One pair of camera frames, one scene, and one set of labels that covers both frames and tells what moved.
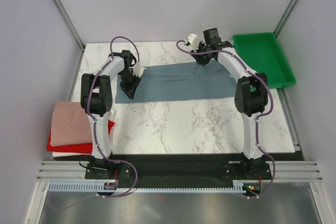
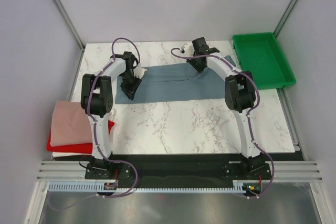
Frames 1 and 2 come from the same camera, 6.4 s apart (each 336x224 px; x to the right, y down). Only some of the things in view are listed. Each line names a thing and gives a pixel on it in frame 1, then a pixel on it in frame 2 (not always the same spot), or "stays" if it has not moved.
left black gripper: x=129 y=90 stays
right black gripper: x=200 y=61 -> x=199 y=69
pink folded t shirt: x=71 y=124 stays
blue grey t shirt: x=179 y=82 stays
